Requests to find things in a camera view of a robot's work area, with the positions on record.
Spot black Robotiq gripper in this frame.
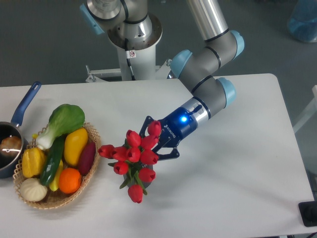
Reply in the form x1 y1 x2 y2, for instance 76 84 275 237
139 107 198 161

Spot red tulip bouquet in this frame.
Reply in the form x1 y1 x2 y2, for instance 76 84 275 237
98 120 162 203

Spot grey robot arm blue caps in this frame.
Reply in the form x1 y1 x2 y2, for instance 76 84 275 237
80 0 244 160

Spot dark grey ribbed vase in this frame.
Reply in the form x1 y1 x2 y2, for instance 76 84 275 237
128 162 156 188

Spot purple sweet potato toy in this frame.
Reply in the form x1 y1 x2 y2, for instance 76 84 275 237
78 141 96 176

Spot yellow mango toy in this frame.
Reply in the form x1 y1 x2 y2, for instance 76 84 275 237
64 127 88 167

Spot green bok choy toy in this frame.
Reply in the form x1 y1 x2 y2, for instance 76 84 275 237
36 104 85 150

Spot orange fruit toy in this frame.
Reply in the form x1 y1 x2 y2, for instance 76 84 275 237
59 168 81 194

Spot yellow banana toy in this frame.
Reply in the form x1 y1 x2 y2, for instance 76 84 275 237
49 160 63 192

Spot green cucumber toy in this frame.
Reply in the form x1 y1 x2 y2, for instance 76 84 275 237
40 135 66 186

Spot woven wicker basket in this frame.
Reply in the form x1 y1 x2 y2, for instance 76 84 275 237
13 122 101 210

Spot yellow bell pepper toy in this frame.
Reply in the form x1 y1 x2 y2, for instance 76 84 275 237
22 147 46 178

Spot white steamed bun toy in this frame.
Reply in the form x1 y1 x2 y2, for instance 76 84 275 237
20 178 48 202

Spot blue saucepan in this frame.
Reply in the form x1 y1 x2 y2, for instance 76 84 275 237
0 81 42 179

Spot brown bread in pan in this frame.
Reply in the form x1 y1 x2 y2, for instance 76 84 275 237
0 136 22 157

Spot black device at table edge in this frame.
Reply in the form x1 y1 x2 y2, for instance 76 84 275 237
298 201 317 227

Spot blue translucent bin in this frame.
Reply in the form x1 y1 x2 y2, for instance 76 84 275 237
287 0 317 43

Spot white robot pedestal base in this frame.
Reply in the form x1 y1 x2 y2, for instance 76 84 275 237
86 13 174 82

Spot black cable on pedestal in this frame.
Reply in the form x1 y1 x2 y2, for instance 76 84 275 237
124 39 136 81

